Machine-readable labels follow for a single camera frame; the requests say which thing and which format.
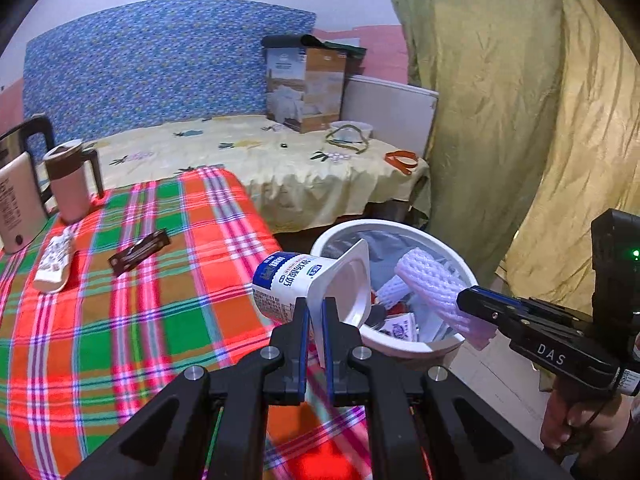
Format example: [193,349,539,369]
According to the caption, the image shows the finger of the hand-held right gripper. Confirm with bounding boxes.
[456,286,532,343]
[520,296,597,332]

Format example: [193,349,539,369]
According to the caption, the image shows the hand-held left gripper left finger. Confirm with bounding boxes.
[65,297,308,480]

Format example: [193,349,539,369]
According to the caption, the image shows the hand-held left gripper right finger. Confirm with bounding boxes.
[322,297,571,480]

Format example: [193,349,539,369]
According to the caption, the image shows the white foam net sleeve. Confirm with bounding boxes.
[394,247,496,351]
[377,272,413,308]

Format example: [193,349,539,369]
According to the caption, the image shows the white yoghurt cup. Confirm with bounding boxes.
[251,238,373,368]

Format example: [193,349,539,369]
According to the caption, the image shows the white round trash bin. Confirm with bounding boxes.
[310,218,478,359]

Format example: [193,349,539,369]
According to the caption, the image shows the person's right hand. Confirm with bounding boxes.
[540,377,636,466]

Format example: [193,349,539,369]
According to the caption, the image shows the purple milk carton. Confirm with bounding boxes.
[377,312,418,343]

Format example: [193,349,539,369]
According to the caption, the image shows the yellow pineapple bed sheet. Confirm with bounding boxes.
[90,112,432,233]

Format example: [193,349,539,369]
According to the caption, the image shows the brown snack wrapper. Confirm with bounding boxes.
[108,229,171,276]

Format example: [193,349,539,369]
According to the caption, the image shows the yellow curtain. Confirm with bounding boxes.
[382,0,640,326]

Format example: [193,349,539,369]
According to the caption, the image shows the white panel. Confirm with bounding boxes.
[341,75,440,158]

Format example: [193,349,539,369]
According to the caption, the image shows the printed bedding box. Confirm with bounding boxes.
[264,45,348,134]

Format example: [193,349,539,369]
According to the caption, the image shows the white leaf-patterned packet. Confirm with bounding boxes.
[32,232,76,295]

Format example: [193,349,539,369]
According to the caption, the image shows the pink mug with brown lid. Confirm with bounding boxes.
[42,139,106,224]

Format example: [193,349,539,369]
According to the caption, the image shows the blue floral headboard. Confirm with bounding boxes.
[22,0,317,146]

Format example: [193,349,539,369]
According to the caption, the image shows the beige water warmer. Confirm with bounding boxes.
[0,152,43,254]

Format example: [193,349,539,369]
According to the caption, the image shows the steel electric kettle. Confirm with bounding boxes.
[0,115,56,218]

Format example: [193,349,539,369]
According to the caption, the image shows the orange strap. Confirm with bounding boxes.
[385,151,418,176]

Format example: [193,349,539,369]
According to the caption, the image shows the olive cord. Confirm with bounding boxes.
[324,125,371,156]

